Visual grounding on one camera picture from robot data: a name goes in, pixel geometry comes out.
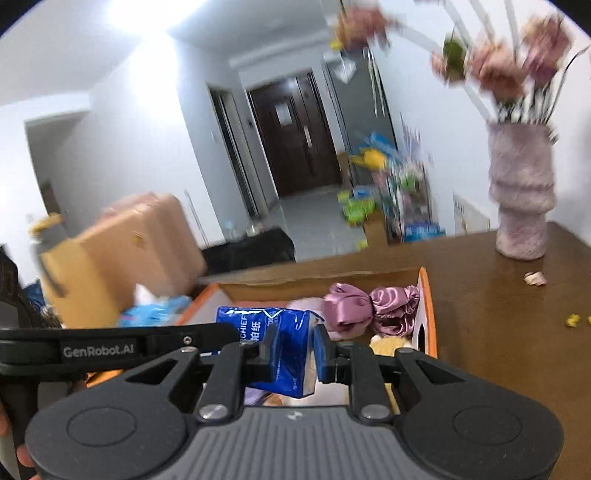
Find bunch of dried roses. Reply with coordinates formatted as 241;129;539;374
330;0;591;126

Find grey side door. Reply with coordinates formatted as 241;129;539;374
209;85;260;219

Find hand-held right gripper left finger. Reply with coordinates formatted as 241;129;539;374
124;323;283;424

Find yellow and white plush cloth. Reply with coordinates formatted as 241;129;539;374
369;333;414;411

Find dark brown entrance door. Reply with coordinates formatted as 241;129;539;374
247;71;343;197

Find lavender feather decoration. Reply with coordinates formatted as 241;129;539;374
399;114;424;158

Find yellow and blue bag pile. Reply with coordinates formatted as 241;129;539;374
348;131;400;169

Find dark blue tissue packet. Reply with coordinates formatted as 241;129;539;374
216;305;327;399

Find hanging pale ribbons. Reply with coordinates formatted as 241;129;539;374
366;47;385;117

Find paper note on refrigerator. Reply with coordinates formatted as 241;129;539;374
332;59;359;85

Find cardboard box with orange rim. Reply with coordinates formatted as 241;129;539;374
85;267;438;408

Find small cardboard carton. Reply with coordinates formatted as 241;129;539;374
365;214;389;250

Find person's left hand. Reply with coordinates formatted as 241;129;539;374
0;406;37;472

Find yellow thermos jug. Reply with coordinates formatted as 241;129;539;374
30;213;123;326

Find grey refrigerator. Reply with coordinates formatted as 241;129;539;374
326;46;396;155

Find black cushioned chair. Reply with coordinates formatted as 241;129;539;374
201;226;297;276

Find light blue tissue pack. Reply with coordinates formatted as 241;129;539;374
119;284;194;329

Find green packets pile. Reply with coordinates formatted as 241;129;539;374
337;185;384;225

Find pink textured vase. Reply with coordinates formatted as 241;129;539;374
487;121;557;262

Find blue packets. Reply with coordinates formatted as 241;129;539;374
402;223;447;243

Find wire storage rack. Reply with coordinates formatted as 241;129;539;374
383;161;435;243

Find pink ribbed suitcase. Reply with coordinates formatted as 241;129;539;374
76;193;208;297

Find round ceiling light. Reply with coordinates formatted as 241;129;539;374
99;0;186;48

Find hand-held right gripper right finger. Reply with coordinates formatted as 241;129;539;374
313;323;467;424

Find light mauve satin scrunchie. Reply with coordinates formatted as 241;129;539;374
322;282;374;342

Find white leaning panel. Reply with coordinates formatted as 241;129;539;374
452;194;491;236

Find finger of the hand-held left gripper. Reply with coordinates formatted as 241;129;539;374
141;322;241;360

